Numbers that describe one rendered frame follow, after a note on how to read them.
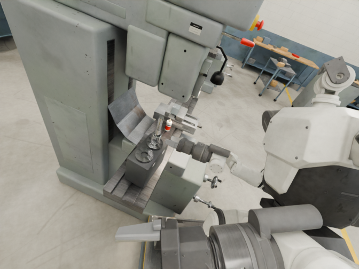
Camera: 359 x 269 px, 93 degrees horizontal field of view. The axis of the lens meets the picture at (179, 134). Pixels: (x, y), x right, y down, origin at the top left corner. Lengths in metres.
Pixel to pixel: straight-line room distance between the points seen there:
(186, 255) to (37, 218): 1.86
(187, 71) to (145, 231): 0.75
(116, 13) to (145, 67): 0.25
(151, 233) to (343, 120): 0.44
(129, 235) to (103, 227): 1.65
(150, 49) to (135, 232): 0.79
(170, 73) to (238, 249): 0.80
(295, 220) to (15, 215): 2.06
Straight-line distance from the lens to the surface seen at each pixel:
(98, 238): 1.89
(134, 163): 0.84
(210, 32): 0.81
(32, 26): 1.17
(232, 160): 0.86
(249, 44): 0.82
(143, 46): 0.92
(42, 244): 1.97
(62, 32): 1.04
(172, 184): 1.43
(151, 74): 0.94
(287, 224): 0.31
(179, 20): 0.84
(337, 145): 0.50
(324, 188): 0.54
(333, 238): 0.65
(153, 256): 1.47
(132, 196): 0.96
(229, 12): 0.79
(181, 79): 0.91
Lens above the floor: 1.83
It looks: 42 degrees down
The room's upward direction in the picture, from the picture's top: 21 degrees clockwise
